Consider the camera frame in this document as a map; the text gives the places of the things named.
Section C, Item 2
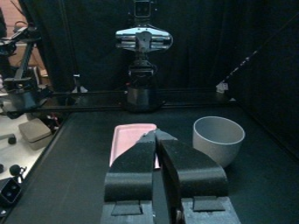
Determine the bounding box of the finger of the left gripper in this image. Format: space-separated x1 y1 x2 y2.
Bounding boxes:
135 31 146 53
144 31 154 53

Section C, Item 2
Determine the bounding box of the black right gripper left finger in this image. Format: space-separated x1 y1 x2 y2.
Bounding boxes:
103 129 158 217

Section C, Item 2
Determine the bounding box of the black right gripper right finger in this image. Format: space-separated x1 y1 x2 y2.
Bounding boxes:
154 129 230 224

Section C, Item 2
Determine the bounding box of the pink rectangular plate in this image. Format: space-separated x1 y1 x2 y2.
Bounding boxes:
108 122 162 170

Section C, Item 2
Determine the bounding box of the grey round cup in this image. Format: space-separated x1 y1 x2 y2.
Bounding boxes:
191 115 247 169

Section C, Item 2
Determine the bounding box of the white paper tag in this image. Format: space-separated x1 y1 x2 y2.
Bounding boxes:
215 81 230 94

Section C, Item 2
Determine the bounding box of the grey padded box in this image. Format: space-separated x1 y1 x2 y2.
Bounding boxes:
17 117 54 151

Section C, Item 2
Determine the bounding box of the black chair caster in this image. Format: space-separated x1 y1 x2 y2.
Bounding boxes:
5 133 17 145

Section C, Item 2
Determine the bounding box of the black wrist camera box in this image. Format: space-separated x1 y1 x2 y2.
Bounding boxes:
134 0 154 18

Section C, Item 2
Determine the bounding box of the black frame pole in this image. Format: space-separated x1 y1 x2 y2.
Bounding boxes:
58 0 90 95

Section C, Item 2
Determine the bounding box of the black camera device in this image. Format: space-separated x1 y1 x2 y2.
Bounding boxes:
0 178 24 206

